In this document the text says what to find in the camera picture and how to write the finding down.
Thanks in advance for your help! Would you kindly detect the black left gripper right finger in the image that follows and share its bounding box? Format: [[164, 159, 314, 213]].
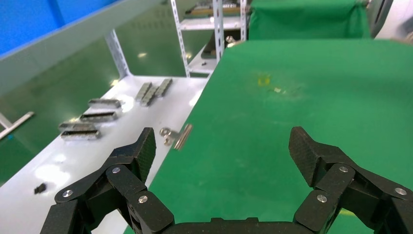
[[288, 126, 413, 234]]

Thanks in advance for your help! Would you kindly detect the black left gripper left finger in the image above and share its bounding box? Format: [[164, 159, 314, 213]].
[[40, 127, 175, 234]]

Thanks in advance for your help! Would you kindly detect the white shelf board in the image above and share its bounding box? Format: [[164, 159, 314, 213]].
[[0, 75, 210, 234]]

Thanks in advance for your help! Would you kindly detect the green table cloth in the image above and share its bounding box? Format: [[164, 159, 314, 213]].
[[123, 38, 413, 234]]

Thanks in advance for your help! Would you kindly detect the green draped background cloth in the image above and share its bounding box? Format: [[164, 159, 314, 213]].
[[248, 0, 372, 41]]

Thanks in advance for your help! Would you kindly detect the white robot body shell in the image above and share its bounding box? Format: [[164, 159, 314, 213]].
[[367, 0, 413, 41]]

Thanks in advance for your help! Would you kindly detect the white background shelving rack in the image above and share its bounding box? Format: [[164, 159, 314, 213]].
[[170, 0, 251, 78]]

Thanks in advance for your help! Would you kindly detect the blue plastic tray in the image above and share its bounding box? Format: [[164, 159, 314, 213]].
[[0, 0, 120, 56]]

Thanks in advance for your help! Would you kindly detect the grey slotted metal rail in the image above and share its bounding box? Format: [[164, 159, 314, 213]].
[[88, 98, 123, 110], [134, 82, 152, 102], [60, 130, 102, 141], [79, 111, 119, 123], [154, 78, 173, 98], [58, 121, 95, 132], [140, 85, 159, 108]]

